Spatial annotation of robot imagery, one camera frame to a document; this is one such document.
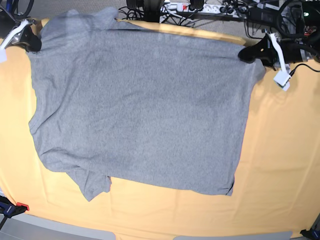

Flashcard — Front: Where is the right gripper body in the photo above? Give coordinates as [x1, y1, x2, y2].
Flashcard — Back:
[0, 19, 36, 49]

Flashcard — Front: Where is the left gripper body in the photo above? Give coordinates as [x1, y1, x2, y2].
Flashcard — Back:
[263, 29, 313, 73]

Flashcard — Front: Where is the grey t-shirt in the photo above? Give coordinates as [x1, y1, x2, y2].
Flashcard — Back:
[28, 7, 266, 201]

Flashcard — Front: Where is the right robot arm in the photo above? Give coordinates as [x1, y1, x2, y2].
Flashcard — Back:
[0, 0, 42, 52]

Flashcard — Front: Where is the black power adapter brick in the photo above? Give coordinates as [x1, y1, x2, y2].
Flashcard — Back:
[247, 7, 279, 27]

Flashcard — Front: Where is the white power strip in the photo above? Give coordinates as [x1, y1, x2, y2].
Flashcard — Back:
[160, 1, 249, 18]

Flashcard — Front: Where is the yellow table cloth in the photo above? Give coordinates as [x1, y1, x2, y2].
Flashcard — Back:
[0, 17, 320, 240]

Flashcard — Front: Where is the blue clamp with red tip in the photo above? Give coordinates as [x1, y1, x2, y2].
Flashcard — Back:
[0, 196, 30, 229]

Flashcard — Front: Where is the blue clamp right corner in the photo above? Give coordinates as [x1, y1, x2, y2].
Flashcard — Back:
[300, 228, 320, 240]

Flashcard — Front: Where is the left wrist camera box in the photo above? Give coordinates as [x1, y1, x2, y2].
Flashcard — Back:
[273, 70, 292, 92]

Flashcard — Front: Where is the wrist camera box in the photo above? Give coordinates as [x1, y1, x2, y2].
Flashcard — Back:
[0, 49, 7, 63]
[273, 70, 292, 92]

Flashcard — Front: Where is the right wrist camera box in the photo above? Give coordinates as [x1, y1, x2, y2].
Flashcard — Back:
[0, 49, 7, 63]

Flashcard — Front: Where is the tangle of black cables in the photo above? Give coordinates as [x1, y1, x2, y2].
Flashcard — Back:
[117, 6, 148, 21]

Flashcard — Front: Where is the black robot base post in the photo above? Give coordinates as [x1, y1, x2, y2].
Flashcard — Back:
[140, 0, 164, 23]

